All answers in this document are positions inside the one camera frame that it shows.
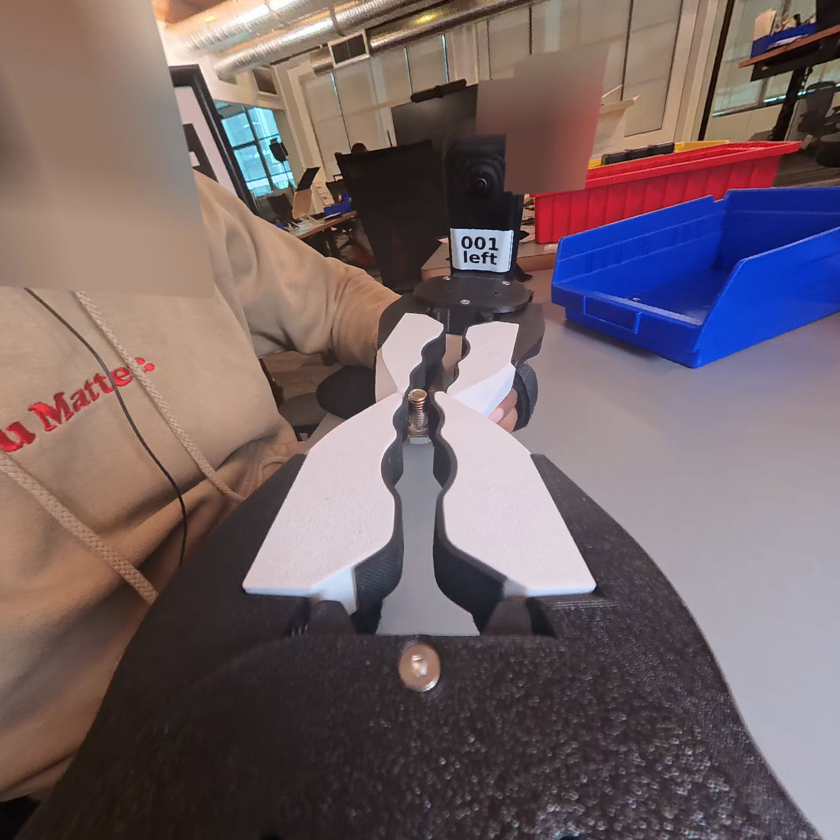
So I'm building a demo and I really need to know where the black framed sign board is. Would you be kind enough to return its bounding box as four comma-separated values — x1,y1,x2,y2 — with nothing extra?
164,63,257,217

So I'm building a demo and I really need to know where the black mesh office chair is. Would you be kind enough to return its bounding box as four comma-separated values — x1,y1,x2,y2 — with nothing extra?
335,138,454,296

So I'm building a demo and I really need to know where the person's left forearm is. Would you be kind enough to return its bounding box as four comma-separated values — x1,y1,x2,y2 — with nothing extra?
197,171,401,368

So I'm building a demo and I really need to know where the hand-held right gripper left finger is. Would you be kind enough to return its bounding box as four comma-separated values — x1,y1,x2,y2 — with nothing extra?
242,397,408,615

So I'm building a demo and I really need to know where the thin black cable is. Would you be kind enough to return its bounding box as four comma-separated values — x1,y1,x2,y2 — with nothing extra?
24,287,191,578

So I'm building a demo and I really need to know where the blue plastic bin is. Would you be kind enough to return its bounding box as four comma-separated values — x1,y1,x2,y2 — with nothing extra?
552,187,840,370

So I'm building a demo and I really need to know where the person's torso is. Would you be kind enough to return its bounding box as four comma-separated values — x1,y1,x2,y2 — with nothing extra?
0,283,309,802

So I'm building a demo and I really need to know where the person's left hand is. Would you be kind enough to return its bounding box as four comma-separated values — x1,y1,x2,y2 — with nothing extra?
489,388,522,434

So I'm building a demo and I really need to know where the black wrist rest pad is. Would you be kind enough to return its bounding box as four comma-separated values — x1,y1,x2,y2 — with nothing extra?
315,365,382,424

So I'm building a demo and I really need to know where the steel hex bolt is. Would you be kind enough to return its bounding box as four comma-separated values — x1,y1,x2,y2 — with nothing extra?
405,388,434,445

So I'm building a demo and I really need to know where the red plastic bin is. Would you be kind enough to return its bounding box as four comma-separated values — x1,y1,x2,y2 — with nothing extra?
532,141,802,246

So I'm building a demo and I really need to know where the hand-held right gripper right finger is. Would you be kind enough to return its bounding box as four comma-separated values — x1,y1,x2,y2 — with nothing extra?
434,392,598,618

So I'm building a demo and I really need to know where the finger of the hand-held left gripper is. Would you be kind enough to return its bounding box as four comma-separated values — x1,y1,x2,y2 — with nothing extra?
374,313,447,405
447,319,519,418

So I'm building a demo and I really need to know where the yellow plastic bin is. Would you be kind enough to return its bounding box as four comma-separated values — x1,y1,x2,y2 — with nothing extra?
588,141,729,169

